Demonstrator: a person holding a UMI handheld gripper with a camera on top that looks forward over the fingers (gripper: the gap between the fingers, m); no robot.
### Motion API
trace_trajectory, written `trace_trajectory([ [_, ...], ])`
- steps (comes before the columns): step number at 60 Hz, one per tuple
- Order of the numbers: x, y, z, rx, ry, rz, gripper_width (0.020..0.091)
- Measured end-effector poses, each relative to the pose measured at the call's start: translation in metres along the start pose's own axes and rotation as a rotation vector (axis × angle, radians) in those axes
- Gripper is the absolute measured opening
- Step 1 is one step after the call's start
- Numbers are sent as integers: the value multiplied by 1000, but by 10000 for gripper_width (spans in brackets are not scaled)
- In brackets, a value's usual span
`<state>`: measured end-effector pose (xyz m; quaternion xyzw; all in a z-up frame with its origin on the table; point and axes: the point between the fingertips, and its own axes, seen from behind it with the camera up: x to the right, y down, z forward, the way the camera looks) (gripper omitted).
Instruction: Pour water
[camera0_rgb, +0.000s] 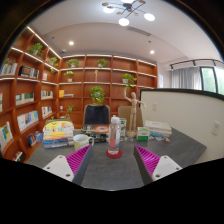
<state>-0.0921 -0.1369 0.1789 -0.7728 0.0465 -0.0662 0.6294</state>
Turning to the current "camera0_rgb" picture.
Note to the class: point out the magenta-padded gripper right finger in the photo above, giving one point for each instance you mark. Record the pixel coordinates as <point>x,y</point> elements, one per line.
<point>165,166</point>

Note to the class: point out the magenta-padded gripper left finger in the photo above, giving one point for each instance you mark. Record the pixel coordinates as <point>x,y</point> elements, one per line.
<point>60,166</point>

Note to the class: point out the clear plastic drink bottle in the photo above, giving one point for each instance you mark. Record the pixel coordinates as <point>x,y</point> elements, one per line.
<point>114,138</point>

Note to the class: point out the white printed mug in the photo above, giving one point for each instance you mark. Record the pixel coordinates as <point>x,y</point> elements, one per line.
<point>80,141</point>

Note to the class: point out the stack of colourful books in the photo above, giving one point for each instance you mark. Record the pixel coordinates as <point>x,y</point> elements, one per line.
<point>58,133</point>

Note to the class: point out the green white box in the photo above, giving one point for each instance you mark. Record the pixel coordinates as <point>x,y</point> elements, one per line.
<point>143,134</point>

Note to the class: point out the stack of flat white boxes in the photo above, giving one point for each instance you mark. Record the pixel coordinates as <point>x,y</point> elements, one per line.
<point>159,127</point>

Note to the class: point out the stack of dark books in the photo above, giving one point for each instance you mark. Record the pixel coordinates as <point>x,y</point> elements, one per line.
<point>96,130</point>

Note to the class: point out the flat round red coaster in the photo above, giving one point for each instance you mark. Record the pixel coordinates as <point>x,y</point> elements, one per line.
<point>114,156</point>

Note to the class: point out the tall green white carton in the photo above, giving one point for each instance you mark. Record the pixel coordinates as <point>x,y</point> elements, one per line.
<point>123,126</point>

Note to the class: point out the dark office chair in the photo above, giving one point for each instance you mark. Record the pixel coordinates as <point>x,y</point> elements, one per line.
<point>96,115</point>

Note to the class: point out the wooden artist mannequin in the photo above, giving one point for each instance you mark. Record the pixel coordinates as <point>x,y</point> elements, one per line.
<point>133,110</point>

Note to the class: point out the tan chair back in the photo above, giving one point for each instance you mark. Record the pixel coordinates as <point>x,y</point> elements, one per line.
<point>123,111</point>

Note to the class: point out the wooden shelf unit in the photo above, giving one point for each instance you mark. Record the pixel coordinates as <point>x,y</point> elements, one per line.
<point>30,100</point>

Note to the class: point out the grey curtain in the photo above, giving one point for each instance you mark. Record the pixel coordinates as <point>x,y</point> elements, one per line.
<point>185,78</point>

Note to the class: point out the window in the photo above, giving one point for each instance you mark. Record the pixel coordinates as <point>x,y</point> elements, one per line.
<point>211,80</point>

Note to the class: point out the recessed ceiling light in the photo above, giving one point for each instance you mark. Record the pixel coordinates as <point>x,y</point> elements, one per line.
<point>152,52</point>
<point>71,43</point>

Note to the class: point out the ceiling air vent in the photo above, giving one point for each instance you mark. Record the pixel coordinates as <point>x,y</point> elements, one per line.
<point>138,31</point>

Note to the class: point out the branched ceiling lamp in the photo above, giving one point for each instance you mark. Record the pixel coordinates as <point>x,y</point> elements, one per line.
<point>125,11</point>

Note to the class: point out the white wall switch plate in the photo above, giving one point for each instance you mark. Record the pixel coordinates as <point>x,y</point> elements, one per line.
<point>154,106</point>
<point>216,128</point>

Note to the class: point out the black ceiling track rail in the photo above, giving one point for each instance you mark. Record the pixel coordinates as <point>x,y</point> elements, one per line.
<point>193,62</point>

